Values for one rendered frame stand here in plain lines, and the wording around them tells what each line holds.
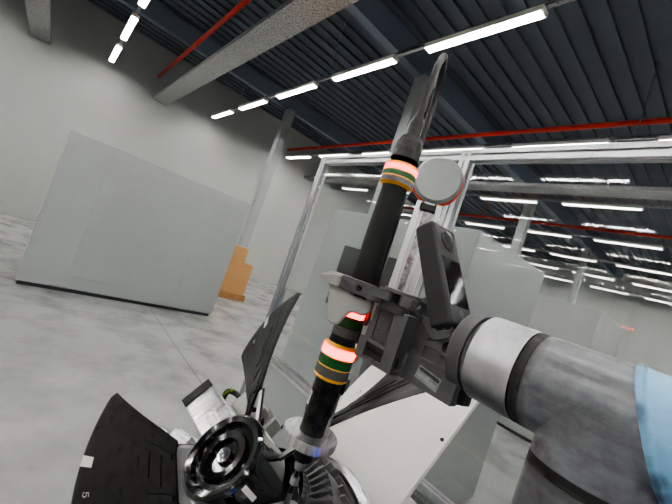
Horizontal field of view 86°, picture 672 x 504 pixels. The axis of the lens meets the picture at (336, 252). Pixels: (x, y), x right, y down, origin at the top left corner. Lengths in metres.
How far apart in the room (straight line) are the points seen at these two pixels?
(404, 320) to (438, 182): 0.87
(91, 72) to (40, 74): 1.13
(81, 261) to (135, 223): 0.83
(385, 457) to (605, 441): 0.56
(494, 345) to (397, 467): 0.51
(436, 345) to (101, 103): 12.45
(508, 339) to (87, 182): 5.67
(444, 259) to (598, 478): 0.20
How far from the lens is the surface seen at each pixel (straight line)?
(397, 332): 0.37
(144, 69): 13.00
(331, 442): 0.49
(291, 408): 1.70
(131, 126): 12.66
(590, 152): 1.20
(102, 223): 5.85
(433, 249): 0.38
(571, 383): 0.30
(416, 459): 0.79
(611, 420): 0.29
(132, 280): 6.05
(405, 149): 0.47
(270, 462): 0.57
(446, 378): 0.35
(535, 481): 0.32
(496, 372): 0.31
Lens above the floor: 1.51
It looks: 2 degrees up
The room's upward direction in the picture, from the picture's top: 19 degrees clockwise
